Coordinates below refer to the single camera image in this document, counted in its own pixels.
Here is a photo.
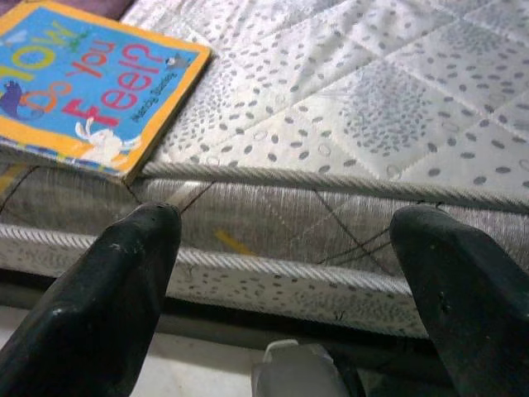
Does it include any mauve panda print blanket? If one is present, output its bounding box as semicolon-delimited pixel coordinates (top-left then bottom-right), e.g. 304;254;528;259
24;0;137;21

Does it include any white grey-dotted quilted mattress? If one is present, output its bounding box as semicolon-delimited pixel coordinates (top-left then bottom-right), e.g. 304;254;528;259
0;0;529;339

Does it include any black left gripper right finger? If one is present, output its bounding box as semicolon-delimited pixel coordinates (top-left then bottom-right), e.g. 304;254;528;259
389;204;529;397

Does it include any grey plastic object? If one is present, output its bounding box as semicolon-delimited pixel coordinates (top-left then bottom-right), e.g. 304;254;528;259
250;338;352;397

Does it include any blue yellow children's book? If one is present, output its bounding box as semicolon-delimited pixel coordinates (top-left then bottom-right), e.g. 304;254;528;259
0;0;214;186

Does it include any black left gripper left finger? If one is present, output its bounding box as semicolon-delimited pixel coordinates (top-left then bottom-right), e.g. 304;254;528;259
0;203;183;397

